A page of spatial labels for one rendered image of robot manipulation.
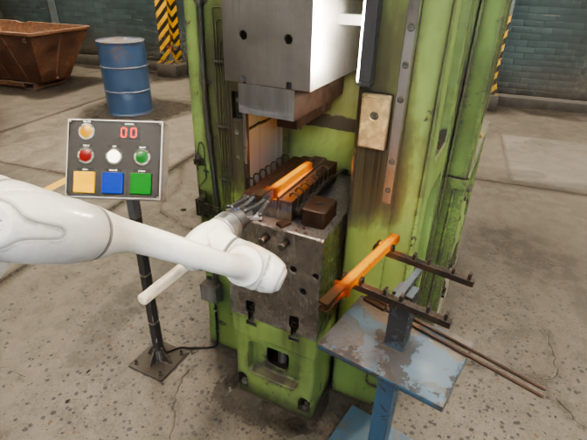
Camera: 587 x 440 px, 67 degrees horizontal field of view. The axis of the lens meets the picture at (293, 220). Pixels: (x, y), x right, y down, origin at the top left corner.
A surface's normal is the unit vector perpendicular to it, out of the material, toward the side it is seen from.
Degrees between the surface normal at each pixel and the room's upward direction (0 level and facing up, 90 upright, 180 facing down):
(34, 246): 99
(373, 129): 90
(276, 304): 90
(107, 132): 60
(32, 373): 0
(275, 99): 90
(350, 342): 0
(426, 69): 90
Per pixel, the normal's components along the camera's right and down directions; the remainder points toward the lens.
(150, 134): -0.01, -0.01
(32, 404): 0.03, -0.87
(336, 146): -0.44, 0.43
